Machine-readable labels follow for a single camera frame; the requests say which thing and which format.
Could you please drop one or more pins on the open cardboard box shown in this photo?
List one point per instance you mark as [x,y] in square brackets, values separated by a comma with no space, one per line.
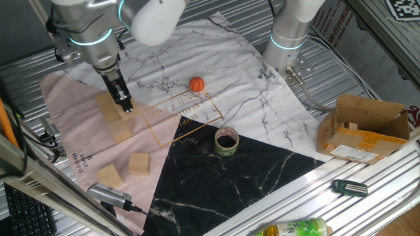
[367,141]

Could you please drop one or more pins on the cardboard sheet with red print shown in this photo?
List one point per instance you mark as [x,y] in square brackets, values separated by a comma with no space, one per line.
[361,49]

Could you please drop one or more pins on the green tea bottle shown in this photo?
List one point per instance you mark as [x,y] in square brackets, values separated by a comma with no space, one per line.
[295,228]

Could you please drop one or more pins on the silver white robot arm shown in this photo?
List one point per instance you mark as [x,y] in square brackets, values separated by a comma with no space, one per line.
[288,29]

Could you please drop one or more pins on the roll of clear tape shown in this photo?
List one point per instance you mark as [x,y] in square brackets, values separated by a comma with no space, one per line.
[219,149]

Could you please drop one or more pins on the black pole clamp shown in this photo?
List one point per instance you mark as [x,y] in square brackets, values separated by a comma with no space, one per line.
[58,55]

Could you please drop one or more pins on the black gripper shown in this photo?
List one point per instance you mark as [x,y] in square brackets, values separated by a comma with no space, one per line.
[111,80]

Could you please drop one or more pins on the orange pole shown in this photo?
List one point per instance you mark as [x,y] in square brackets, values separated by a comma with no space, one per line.
[6,124]

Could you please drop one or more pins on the silver depth camera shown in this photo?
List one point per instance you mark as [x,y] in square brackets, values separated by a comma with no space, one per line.
[108,194]

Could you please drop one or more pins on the green hex key set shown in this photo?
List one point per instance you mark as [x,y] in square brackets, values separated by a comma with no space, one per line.
[348,187]

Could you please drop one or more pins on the black keyboard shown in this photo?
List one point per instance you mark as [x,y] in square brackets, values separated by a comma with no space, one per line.
[28,214]

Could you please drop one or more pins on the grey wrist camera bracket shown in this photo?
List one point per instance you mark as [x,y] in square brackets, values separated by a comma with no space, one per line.
[64,49]

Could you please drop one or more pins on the small orange basketball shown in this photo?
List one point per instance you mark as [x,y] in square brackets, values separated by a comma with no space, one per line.
[197,84]

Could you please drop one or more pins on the small wooden block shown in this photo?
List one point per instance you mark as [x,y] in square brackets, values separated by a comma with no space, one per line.
[340,125]
[351,126]

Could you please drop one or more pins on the black white marker board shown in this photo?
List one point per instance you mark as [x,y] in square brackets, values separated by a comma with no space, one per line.
[403,9]

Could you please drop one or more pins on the marble pink black cloth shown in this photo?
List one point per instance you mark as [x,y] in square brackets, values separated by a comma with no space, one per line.
[229,65]

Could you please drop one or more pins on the aluminium frame beam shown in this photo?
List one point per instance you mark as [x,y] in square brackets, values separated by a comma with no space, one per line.
[49,188]
[387,42]

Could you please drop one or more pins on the thin metal pole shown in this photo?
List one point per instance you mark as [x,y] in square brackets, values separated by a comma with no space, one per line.
[39,13]

